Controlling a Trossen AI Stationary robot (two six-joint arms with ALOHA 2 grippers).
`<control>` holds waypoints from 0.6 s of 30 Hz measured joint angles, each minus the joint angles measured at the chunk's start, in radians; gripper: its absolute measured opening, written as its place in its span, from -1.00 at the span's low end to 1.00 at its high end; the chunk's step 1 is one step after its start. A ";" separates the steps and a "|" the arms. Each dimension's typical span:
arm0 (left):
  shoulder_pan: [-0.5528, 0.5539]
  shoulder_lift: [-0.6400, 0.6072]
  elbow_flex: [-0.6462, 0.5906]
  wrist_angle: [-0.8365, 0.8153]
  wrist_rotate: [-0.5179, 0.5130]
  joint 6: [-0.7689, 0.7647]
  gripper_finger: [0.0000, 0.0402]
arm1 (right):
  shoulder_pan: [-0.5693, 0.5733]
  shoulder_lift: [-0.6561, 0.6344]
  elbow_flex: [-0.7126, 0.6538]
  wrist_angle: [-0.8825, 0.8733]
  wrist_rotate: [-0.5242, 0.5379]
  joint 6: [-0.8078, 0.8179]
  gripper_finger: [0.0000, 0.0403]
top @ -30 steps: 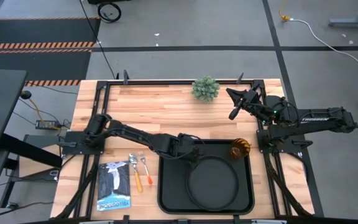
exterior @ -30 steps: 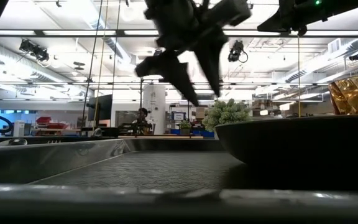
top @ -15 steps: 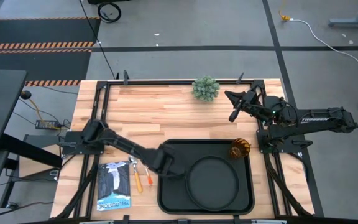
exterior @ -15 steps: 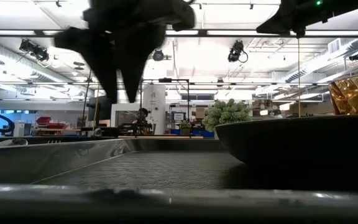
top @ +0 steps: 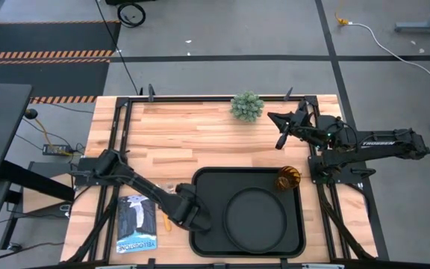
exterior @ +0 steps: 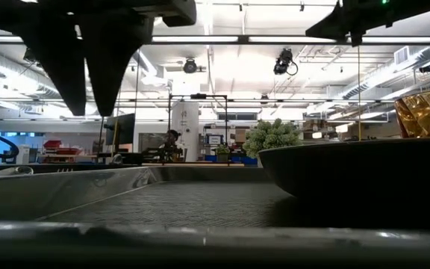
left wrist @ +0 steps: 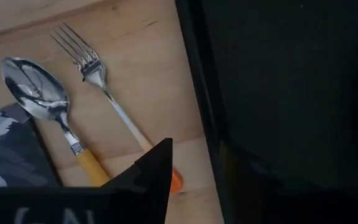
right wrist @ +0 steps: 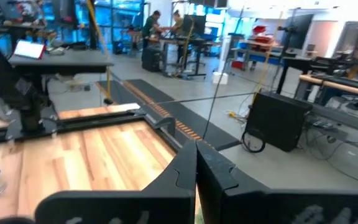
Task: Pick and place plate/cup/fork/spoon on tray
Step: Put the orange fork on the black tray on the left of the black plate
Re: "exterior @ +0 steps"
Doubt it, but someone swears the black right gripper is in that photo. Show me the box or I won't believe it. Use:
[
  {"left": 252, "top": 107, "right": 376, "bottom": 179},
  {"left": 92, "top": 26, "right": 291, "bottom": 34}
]
[{"left": 305, "top": 0, "right": 430, "bottom": 48}]

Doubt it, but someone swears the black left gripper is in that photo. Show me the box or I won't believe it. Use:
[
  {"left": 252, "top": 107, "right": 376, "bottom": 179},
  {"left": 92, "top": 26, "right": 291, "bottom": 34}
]
[{"left": 0, "top": 0, "right": 198, "bottom": 118}]

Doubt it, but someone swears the amber glass cup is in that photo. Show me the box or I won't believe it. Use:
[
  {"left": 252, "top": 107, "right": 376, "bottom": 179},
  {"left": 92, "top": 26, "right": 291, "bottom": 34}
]
[{"left": 393, "top": 88, "right": 430, "bottom": 140}]

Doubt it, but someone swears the black round plate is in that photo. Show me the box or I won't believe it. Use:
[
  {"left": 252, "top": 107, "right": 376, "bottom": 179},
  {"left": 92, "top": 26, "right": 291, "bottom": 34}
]
[{"left": 258, "top": 137, "right": 430, "bottom": 229}]

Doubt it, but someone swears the black plastic serving tray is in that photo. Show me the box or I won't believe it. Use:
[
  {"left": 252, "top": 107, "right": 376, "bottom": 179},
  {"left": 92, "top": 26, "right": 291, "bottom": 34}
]
[{"left": 0, "top": 165, "right": 430, "bottom": 269}]

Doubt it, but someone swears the black computer monitor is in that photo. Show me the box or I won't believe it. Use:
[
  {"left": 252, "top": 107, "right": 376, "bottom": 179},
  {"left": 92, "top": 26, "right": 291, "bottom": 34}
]
[{"left": 104, "top": 113, "right": 137, "bottom": 148}]

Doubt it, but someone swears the round black ceiling device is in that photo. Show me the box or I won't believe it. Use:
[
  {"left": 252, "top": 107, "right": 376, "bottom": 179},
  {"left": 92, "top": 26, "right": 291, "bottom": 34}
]
[{"left": 182, "top": 57, "right": 199, "bottom": 75}]

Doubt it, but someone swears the person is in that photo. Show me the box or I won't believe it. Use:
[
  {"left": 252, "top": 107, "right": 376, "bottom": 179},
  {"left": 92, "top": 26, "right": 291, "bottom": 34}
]
[{"left": 161, "top": 129, "right": 184, "bottom": 163}]

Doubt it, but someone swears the white round column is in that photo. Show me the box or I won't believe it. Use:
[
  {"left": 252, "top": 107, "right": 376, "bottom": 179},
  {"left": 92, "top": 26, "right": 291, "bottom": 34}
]
[{"left": 171, "top": 101, "right": 201, "bottom": 163}]

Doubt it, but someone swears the green artificial potted plant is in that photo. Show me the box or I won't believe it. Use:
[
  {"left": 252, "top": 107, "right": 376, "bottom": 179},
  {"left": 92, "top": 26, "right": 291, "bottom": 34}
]
[{"left": 242, "top": 118, "right": 303, "bottom": 167}]

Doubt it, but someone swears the small background potted plant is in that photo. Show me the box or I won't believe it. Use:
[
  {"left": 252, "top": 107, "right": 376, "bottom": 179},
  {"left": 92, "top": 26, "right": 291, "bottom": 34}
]
[{"left": 214, "top": 143, "right": 231, "bottom": 164}]

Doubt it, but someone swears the black overhead camera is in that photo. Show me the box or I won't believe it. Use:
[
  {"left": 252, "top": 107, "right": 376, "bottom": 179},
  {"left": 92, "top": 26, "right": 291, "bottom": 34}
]
[{"left": 272, "top": 47, "right": 299, "bottom": 77}]

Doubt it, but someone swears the black background station frame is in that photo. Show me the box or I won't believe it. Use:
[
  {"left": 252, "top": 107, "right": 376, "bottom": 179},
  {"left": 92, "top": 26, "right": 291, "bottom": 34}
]
[{"left": 166, "top": 93, "right": 230, "bottom": 166}]

